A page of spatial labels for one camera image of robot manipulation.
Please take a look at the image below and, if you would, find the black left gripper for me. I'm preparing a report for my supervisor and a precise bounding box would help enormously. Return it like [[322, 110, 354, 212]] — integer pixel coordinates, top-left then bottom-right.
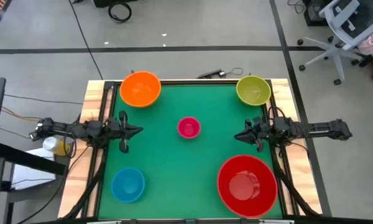
[[107, 110, 144, 154]]

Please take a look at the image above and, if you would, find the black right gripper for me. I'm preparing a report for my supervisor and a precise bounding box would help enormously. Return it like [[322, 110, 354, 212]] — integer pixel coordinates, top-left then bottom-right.
[[234, 116, 271, 153]]

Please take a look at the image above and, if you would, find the orange plastic bowl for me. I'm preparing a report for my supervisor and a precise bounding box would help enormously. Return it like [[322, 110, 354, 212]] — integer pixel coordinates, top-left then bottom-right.
[[119, 71, 162, 108]]

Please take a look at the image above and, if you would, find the yellow-green plastic bowl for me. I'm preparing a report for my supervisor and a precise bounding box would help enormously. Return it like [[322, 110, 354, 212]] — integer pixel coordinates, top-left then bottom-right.
[[236, 75, 272, 106]]

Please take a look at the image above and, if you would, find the blue plastic bowl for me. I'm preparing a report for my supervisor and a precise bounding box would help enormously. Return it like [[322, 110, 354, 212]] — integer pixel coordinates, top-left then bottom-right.
[[111, 167, 145, 203]]

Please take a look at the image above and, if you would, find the small pink plastic bowl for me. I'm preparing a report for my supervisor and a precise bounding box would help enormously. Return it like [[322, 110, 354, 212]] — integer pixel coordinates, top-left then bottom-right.
[[177, 116, 201, 139]]

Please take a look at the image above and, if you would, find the large red plastic bowl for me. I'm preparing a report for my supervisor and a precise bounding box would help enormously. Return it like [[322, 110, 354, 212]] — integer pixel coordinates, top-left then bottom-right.
[[217, 154, 279, 218]]

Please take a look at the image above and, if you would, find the green table mat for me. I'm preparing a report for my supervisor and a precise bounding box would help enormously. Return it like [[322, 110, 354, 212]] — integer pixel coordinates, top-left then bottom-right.
[[98, 83, 283, 220]]

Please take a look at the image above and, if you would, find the black power strip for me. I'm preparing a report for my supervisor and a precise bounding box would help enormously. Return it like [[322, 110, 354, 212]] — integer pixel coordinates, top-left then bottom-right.
[[196, 67, 244, 79]]

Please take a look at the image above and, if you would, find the yellow bottle with white cap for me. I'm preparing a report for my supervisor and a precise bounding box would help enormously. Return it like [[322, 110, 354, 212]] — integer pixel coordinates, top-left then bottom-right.
[[42, 136, 71, 157]]

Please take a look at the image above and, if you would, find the black side stand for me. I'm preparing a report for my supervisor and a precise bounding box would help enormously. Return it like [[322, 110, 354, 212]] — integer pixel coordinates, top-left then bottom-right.
[[0, 141, 66, 224]]

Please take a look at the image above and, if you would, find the white paper sheet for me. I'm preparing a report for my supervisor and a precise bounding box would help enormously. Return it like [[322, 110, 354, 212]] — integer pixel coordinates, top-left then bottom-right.
[[11, 147, 57, 190]]

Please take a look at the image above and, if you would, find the grey mesh office chair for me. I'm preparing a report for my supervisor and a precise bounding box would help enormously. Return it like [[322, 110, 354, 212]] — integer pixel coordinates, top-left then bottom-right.
[[297, 0, 373, 85]]

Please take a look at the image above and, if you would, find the black box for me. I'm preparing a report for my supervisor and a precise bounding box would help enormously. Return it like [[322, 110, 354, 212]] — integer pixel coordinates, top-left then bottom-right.
[[303, 0, 330, 27]]

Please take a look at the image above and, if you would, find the black aluminium table frame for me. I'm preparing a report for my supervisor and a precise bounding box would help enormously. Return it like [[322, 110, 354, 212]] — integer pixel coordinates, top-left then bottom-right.
[[60, 79, 323, 224]]

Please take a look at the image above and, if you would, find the black cable bundle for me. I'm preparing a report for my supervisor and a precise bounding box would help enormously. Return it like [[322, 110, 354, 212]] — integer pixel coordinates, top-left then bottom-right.
[[62, 146, 108, 220], [272, 149, 320, 218]]

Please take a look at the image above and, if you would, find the long black floor cable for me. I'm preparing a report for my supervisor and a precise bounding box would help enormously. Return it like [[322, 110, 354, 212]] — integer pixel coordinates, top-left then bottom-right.
[[68, 0, 104, 80]]

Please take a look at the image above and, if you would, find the coiled black cable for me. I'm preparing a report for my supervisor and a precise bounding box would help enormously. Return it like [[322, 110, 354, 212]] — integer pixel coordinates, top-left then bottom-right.
[[108, 1, 132, 24]]

